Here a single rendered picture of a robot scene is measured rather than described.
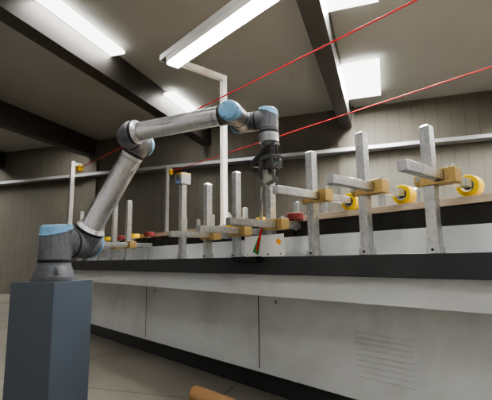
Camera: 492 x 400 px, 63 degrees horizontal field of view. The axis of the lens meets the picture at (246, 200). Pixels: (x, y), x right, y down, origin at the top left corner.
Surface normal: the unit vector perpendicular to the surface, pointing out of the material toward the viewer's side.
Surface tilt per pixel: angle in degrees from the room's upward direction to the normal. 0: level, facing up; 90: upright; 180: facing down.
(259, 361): 90
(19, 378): 90
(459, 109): 90
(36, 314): 90
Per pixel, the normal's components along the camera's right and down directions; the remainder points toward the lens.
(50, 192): -0.32, -0.14
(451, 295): -0.75, -0.09
